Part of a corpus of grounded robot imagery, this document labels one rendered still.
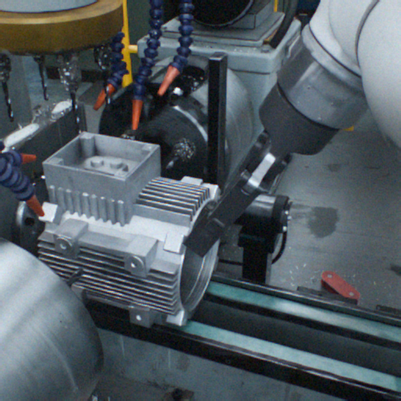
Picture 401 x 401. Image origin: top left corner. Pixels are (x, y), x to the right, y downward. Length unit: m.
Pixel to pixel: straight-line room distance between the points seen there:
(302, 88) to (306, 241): 0.69
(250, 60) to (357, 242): 0.43
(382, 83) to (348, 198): 0.97
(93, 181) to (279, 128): 0.27
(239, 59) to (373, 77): 0.72
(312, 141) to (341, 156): 0.98
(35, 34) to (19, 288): 0.26
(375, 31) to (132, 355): 0.59
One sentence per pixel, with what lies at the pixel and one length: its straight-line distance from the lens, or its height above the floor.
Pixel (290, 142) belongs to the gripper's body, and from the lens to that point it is 0.50.
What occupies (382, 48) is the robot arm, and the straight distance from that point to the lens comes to 0.35.
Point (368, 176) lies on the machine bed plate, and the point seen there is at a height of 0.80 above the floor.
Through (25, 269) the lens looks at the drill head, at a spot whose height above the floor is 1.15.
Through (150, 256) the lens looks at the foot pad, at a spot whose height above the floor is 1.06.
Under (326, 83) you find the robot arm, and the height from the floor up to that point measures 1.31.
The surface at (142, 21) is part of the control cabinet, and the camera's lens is 4.00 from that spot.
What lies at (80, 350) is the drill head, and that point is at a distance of 0.55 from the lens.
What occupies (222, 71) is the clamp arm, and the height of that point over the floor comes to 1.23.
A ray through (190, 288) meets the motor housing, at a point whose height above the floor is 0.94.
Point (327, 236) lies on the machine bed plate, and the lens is 1.16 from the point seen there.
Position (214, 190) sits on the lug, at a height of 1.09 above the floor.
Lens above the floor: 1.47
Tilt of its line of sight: 33 degrees down
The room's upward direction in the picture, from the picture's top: straight up
